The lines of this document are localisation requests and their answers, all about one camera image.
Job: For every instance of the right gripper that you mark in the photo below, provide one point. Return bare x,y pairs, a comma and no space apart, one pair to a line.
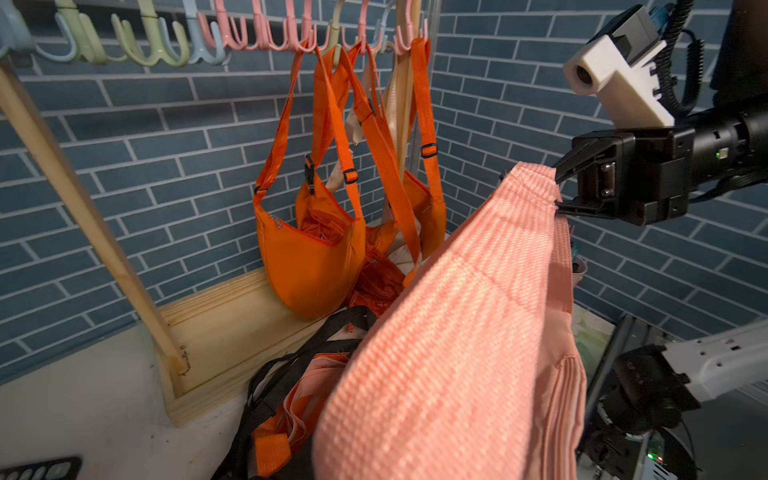
640,176

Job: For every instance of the large pink sling bag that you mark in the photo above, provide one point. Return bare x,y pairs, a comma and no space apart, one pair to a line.
304,404

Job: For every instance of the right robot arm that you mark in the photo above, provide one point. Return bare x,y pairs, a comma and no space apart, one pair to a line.
640,395

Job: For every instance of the beige sling bag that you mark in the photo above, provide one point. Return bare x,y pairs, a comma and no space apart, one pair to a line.
397,250

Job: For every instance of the green hook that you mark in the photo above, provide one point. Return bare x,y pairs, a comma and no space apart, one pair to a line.
157,35
89,45

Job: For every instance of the pink pen cup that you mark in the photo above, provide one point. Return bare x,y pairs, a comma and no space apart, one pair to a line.
579,265

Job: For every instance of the wooden hanging rack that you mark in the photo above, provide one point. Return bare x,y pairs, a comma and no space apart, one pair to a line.
169,157

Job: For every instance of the black desk calculator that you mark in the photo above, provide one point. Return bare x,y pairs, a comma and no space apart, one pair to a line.
66,468

